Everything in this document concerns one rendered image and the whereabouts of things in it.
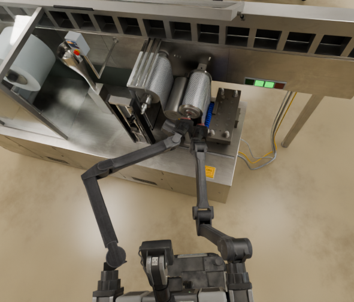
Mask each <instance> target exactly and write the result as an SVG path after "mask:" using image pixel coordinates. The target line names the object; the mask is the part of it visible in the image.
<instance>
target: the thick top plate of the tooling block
mask: <svg viewBox="0 0 354 302"><path fill-rule="evenodd" d="M220 89H221V87H219V89H218V92H217V97H216V102H219V103H218V106H217V111H216V115H213V114H212V116H211V121H210V125H209V128H208V129H209V130H213V131H214V136H210V135H209V134H208V135H207V141H212V142H216V143H222V144H227V145H230V144H231V138H232V133H233V130H234V124H235V118H236V115H237V110H238V105H239V101H240V96H241V90H237V91H238V96H233V93H234V89H226V88H223V89H224V92H225V93H224V94H223V95H221V94H220V93H219V92H220ZM225 131H228V132H229V137H227V138H226V137H224V133H225Z"/></svg>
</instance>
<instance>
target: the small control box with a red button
mask: <svg viewBox="0 0 354 302"><path fill-rule="evenodd" d="M65 40H66V41H67V43H68V44H69V46H70V48H72V50H73V52H74V54H75V55H77V56H78V55H83V56H86V55H87V53H88V52H89V50H90V48H89V46H88V45H87V43H86V41H85V39H84V38H83V36H82V34H81V33H78V32H73V31H69V32H68V33H67V35H66V36H65Z"/></svg>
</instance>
